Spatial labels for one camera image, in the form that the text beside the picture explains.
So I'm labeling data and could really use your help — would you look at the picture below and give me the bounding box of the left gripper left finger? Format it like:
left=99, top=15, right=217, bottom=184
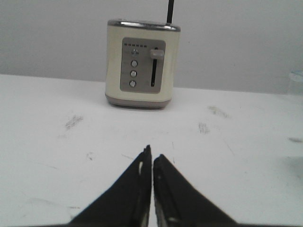
left=67, top=145, right=152, bottom=227

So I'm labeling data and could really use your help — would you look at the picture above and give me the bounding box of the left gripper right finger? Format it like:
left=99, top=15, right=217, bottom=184
left=153, top=154, right=237, bottom=227

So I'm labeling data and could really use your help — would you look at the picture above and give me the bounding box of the cream and chrome toaster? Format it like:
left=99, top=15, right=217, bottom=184
left=105, top=19, right=181, bottom=108

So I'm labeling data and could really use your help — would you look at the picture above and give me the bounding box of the clear plastic food container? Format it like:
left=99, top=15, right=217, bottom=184
left=287, top=70, right=303, bottom=96

